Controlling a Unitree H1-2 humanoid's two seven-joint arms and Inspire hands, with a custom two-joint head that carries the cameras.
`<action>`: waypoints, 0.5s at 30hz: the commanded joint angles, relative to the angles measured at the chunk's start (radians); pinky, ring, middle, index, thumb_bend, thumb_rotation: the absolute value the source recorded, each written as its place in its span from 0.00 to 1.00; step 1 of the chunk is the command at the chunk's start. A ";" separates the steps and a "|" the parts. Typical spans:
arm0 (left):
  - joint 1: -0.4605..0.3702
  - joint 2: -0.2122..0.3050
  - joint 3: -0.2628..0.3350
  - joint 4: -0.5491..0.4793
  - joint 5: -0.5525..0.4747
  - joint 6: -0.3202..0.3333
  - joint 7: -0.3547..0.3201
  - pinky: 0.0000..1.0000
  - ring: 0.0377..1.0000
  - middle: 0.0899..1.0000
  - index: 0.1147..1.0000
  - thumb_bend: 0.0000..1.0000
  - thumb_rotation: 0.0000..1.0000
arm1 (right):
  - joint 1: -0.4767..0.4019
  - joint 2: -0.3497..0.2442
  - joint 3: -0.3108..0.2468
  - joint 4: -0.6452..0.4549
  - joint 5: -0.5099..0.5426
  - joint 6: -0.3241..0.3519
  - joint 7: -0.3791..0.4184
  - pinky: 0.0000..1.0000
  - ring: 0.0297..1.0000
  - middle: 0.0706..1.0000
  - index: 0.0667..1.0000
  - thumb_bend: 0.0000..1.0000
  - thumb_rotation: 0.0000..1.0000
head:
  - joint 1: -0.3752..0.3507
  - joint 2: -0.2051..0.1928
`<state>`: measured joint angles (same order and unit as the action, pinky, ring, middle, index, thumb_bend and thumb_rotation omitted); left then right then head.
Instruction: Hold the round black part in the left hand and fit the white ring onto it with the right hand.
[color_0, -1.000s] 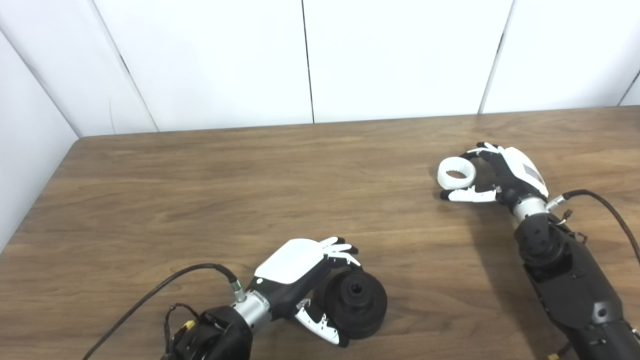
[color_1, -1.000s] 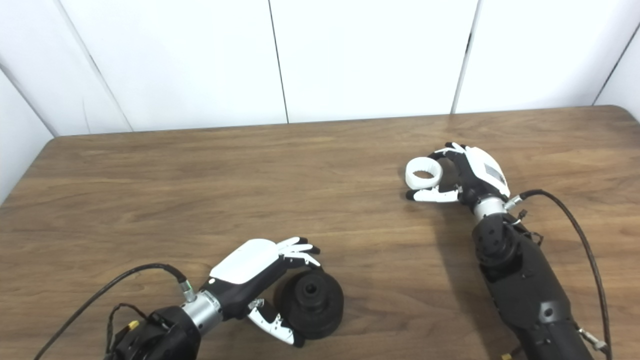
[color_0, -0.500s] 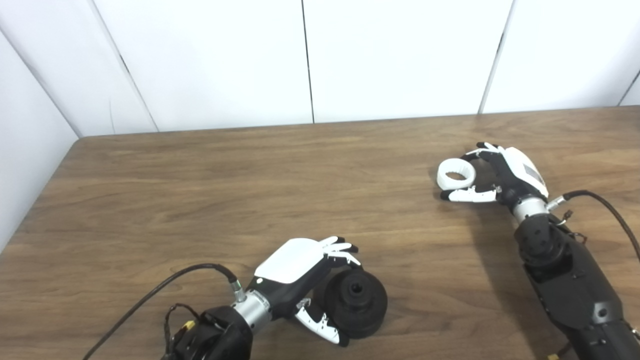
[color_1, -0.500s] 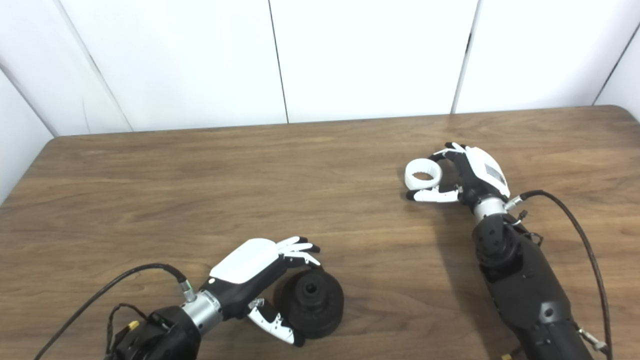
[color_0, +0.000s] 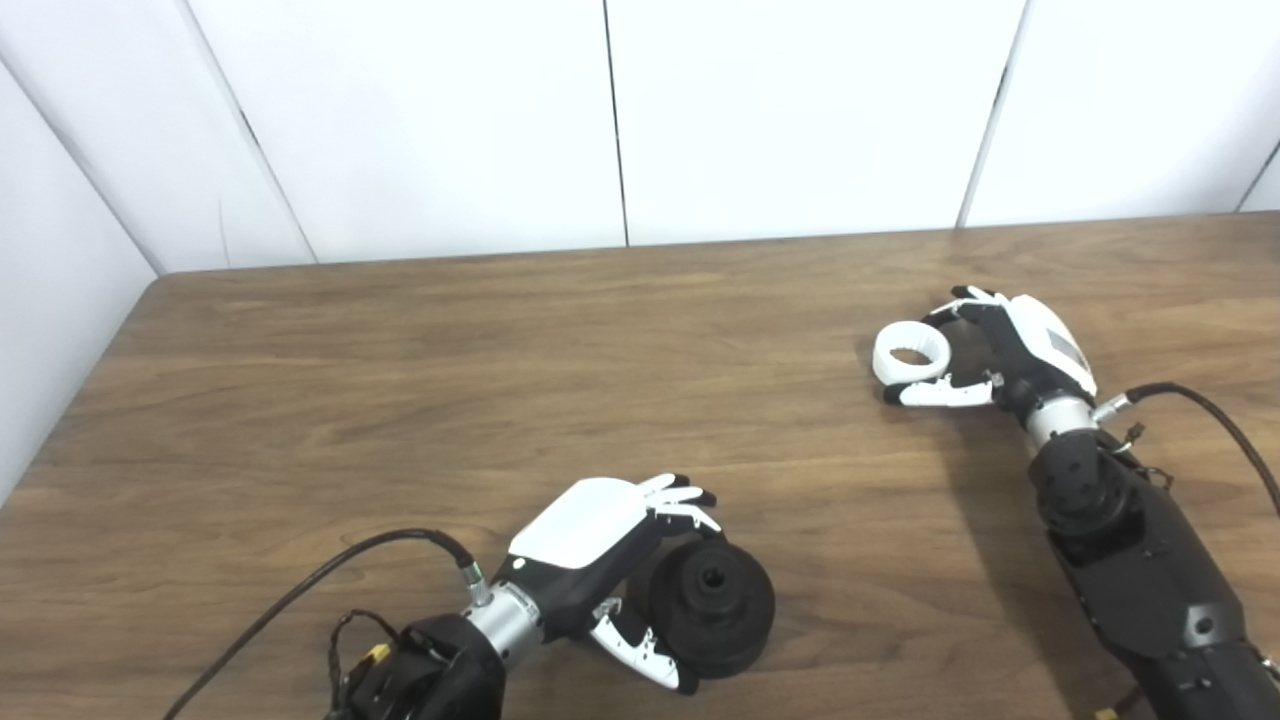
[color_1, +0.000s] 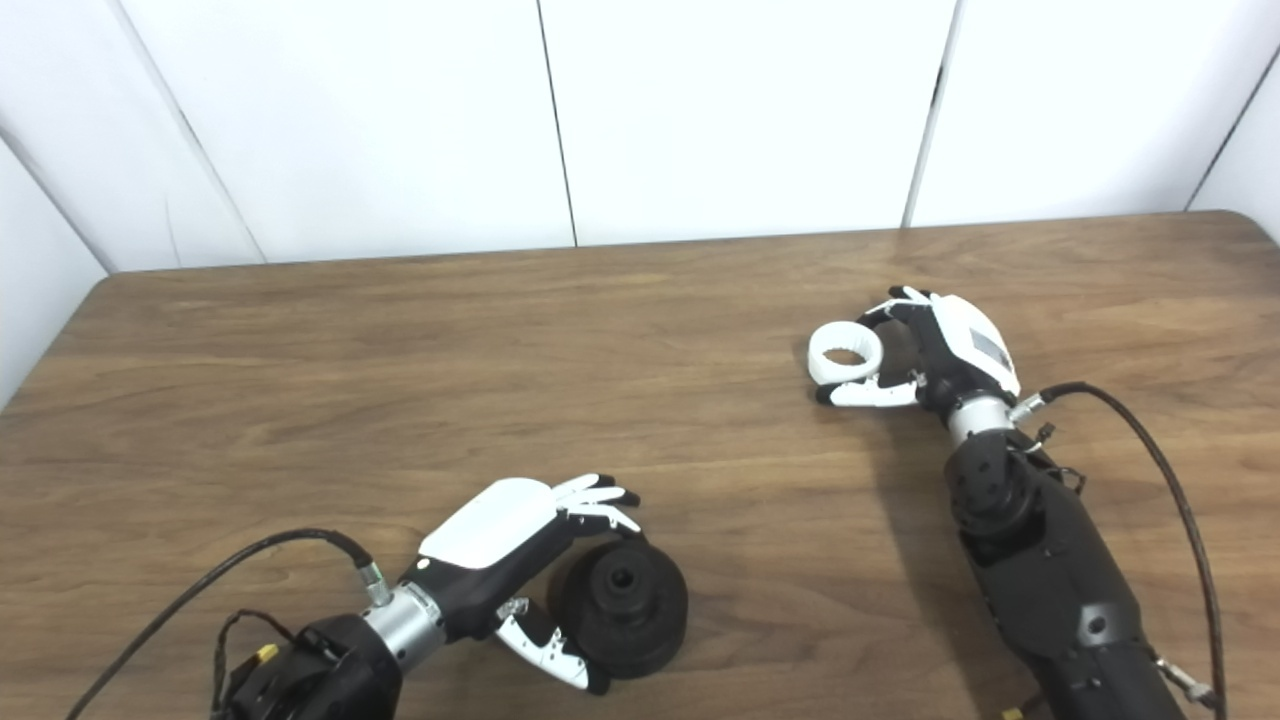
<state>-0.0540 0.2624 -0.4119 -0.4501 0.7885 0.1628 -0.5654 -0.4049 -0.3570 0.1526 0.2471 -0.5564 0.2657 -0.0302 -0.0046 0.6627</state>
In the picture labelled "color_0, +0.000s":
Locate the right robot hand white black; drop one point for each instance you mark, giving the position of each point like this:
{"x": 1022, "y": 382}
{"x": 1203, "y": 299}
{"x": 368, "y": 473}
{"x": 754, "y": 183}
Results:
{"x": 1035, "y": 350}

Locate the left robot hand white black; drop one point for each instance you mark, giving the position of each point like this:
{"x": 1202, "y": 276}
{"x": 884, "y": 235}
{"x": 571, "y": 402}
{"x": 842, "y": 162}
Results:
{"x": 575, "y": 535}

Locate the round black plastic part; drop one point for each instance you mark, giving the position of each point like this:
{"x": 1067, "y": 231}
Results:
{"x": 715, "y": 610}

